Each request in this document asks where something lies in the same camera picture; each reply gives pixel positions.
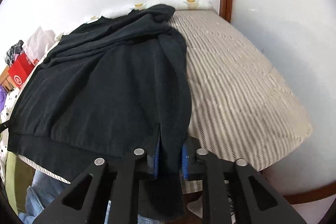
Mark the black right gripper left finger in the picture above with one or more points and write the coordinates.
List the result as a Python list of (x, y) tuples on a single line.
[(108, 192)]

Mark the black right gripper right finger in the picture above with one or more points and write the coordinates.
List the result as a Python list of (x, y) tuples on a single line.
[(234, 192)]

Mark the black sweatshirt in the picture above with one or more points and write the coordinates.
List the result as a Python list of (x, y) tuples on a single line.
[(107, 88)]

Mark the striped beige mattress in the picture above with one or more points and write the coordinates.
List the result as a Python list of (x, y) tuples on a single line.
[(241, 107)]

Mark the blue jeans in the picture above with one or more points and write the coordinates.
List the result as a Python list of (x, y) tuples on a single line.
[(40, 194)]

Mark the red paper bag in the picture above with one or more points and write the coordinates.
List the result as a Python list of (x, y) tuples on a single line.
[(21, 69)]

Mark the white plastic bag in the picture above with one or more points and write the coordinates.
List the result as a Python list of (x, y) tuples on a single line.
[(38, 44)]

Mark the plaid dark cloth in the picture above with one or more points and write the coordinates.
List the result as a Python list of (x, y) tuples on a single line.
[(13, 53)]

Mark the white patterned pillow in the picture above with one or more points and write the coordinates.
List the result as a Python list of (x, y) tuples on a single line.
[(112, 12)]

